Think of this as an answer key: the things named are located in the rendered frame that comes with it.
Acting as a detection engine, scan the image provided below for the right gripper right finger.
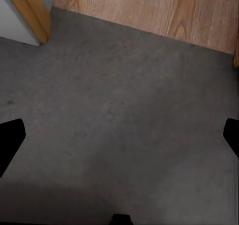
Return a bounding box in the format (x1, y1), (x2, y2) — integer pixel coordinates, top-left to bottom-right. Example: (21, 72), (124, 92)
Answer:
(223, 118), (239, 159)

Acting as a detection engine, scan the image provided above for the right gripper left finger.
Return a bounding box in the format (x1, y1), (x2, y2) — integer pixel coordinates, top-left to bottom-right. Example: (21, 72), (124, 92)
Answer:
(0, 118), (26, 178)

